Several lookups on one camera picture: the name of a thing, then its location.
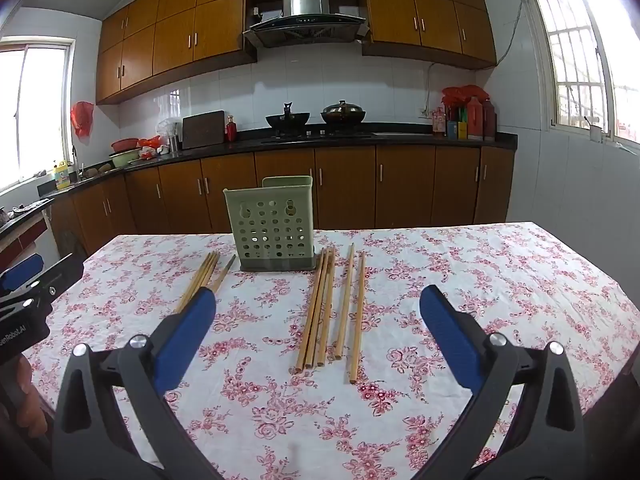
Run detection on dark side cabinet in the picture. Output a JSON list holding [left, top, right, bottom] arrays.
[[0, 197, 57, 261]]

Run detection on black pot with lid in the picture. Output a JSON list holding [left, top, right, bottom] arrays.
[[320, 100, 367, 126]]

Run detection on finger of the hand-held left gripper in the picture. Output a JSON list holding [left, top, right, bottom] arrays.
[[0, 253, 47, 295], [12, 254, 86, 318]]

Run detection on wooden base cabinets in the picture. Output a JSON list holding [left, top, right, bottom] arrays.
[[50, 145, 516, 256]]

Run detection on red bag over condiments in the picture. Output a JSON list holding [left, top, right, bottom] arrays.
[[442, 85, 490, 107]]

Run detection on black kitchen countertop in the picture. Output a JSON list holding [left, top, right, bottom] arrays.
[[35, 129, 518, 201]]

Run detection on green perforated utensil holder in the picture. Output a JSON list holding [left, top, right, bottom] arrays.
[[223, 176, 318, 272]]

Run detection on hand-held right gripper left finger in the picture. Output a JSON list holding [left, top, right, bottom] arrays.
[[52, 287, 221, 480]]

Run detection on white wall cable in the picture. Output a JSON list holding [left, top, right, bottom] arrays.
[[496, 0, 525, 67]]

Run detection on barred window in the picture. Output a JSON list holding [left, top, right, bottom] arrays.
[[515, 0, 640, 145]]

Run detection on hanging red plastic bag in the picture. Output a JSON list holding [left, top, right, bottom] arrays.
[[71, 101, 95, 138]]

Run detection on floral tablecloth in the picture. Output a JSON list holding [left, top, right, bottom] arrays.
[[22, 221, 640, 480]]

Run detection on black wok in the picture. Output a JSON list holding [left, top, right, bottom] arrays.
[[265, 102, 311, 134]]

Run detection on person's left hand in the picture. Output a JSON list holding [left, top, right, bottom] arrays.
[[15, 354, 49, 441]]

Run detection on dark red sauce bottle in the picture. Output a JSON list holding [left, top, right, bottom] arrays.
[[481, 99, 497, 142]]

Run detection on wooden wall cabinets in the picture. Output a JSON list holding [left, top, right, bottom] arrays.
[[95, 0, 498, 106]]

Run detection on sliding window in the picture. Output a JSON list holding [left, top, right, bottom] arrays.
[[0, 37, 76, 193]]

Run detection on dark cutting board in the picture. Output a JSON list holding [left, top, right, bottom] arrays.
[[181, 110, 226, 150]]

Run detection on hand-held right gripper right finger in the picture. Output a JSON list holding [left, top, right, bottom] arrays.
[[415, 285, 586, 480]]

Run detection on gas stove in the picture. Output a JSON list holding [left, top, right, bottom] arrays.
[[260, 126, 373, 142]]

